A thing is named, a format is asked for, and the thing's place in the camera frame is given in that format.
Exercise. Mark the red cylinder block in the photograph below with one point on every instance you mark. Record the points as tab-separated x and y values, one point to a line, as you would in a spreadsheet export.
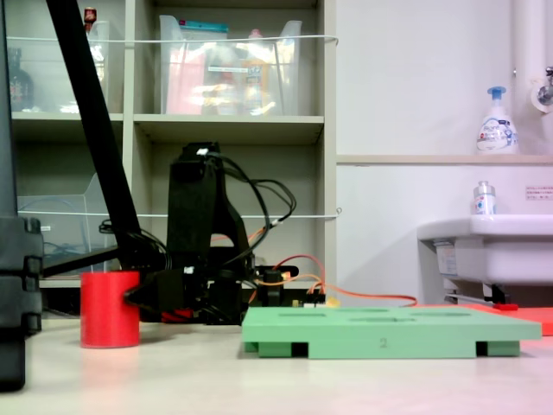
108	311

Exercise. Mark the thin black tripod strut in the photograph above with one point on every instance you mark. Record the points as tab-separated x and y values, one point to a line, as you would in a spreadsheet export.
78	260

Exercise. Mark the clear plastic file holder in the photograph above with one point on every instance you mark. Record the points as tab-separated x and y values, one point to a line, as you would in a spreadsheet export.
65	233

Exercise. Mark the notched black stack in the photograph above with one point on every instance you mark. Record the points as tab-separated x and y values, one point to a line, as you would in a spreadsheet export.
17	302

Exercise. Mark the circuit board with connectors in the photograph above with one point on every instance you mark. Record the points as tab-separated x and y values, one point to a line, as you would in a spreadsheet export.
311	304

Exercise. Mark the thick black tripod leg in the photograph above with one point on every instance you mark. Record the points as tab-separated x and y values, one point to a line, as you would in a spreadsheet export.
96	129

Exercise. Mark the beige shelf unit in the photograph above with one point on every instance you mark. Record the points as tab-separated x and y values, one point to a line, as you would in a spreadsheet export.
229	123

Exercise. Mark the pink package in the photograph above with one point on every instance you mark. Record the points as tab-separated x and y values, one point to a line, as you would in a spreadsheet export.
183	86

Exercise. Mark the green shape sorter board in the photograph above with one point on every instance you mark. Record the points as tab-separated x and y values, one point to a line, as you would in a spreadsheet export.
380	328

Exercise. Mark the dark grey upright pole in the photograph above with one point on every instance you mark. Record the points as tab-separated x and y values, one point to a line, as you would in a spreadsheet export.
8	129

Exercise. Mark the small clear plastic container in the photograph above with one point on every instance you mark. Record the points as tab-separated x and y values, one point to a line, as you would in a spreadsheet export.
43	86

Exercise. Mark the orange bottle with pink cap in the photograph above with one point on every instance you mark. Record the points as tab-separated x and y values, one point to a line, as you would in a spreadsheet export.
256	73

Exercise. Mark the large clear plastic bin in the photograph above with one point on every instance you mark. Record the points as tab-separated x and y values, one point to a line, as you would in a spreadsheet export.
285	86

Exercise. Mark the dark glass bottle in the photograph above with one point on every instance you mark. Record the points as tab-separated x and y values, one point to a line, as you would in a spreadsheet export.
19	86

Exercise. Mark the clear bag with blue top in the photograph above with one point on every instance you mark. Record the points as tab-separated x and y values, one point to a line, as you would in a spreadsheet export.
203	30

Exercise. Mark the white label on sink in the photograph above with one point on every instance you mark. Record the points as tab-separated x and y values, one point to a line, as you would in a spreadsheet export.
448	259

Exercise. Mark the brown bottle with red cap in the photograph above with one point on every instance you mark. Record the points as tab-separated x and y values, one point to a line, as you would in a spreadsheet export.
90	17

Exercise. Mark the small clear sanitizer bottle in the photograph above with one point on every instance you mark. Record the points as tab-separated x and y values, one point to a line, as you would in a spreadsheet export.
484	203

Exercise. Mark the white sink basin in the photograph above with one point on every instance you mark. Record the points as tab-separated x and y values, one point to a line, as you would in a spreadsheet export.
497	250

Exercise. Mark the small red flat piece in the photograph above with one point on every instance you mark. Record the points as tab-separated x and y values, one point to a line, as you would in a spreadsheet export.
505	307

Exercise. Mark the white blue soap pump bottle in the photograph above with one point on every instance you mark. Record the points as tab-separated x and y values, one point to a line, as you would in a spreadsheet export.
497	134

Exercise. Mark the white sign with red text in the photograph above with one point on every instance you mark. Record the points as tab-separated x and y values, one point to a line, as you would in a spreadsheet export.
540	193

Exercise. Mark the red printed base mount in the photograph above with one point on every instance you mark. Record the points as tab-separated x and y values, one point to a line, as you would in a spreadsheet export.
177	314

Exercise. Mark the metal sink bracket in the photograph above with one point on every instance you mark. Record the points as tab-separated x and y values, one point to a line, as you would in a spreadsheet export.
497	294

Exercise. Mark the metal wall faucet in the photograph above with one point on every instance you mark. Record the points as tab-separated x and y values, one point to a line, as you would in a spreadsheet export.
545	93

